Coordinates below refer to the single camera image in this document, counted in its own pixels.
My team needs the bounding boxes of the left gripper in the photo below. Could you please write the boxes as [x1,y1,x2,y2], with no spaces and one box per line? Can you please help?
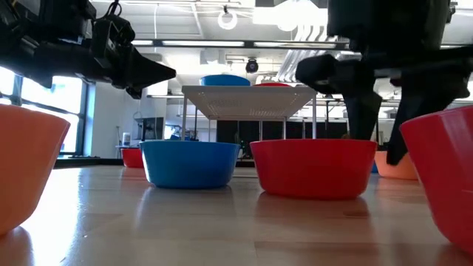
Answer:
[0,35,177,100]

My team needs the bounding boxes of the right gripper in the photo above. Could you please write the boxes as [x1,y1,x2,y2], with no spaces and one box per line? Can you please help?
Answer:
[294,0,473,166]

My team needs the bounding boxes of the red plastic mini bowl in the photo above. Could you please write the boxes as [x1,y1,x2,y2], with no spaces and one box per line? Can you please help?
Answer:
[249,138,378,201]
[399,106,473,256]
[252,81,293,88]
[120,147,146,169]

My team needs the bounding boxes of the white ceiling pipes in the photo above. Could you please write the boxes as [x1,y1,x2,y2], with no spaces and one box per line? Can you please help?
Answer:
[275,21,339,83]

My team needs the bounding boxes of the white perforated metal shelf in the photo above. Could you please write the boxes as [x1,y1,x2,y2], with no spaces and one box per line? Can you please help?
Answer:
[180,85,319,142]

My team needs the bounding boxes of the black cabinet row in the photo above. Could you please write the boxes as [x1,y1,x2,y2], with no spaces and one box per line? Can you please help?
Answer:
[216,120,349,140]

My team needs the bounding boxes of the bright ceiling light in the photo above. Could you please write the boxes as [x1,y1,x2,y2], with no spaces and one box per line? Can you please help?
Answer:
[252,5,329,33]

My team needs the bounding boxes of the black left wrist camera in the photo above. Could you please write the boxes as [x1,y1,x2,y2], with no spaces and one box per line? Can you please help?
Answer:
[91,13,137,60]

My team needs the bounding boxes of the white hanging ring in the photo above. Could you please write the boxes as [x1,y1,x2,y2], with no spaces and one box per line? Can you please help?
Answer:
[217,7,239,31]

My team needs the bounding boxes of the black overhead camera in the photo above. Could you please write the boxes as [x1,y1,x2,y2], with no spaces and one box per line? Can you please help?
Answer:
[245,58,260,75]

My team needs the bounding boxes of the black window frame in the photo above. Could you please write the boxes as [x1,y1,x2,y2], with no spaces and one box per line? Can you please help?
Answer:
[0,65,92,157]

